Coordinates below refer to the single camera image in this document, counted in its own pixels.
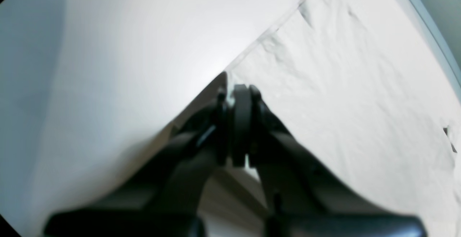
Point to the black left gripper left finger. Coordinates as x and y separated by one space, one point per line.
161 199

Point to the grey t-shirt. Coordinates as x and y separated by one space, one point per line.
354 81

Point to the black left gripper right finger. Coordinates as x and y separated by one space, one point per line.
304 198

